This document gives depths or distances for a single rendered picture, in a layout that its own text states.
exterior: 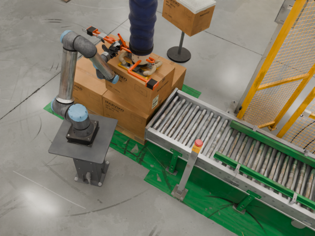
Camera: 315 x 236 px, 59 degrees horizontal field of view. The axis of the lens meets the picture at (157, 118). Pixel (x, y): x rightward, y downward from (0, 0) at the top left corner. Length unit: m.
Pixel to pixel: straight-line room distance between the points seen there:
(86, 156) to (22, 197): 1.05
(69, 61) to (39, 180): 1.58
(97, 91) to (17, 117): 1.18
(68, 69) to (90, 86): 1.07
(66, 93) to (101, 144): 0.56
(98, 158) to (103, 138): 0.20
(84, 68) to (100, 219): 1.77
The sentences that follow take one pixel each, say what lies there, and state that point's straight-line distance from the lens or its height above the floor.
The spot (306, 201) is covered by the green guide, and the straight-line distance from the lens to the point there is 2.92.
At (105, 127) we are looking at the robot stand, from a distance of 2.68.
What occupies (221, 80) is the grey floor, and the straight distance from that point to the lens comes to 4.42.
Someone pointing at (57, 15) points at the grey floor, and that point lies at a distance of 5.53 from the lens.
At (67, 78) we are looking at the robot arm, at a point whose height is 1.33.
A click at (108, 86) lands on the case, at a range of 3.05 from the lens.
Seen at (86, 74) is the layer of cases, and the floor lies 0.54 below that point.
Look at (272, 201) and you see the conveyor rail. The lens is 2.91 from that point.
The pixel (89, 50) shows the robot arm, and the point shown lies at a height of 1.58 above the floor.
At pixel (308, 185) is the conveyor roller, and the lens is 3.13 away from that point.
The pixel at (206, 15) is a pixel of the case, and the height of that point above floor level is 0.86.
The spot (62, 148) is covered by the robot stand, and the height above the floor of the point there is 0.75.
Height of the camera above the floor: 2.93
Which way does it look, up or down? 52 degrees down
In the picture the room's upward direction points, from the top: 9 degrees clockwise
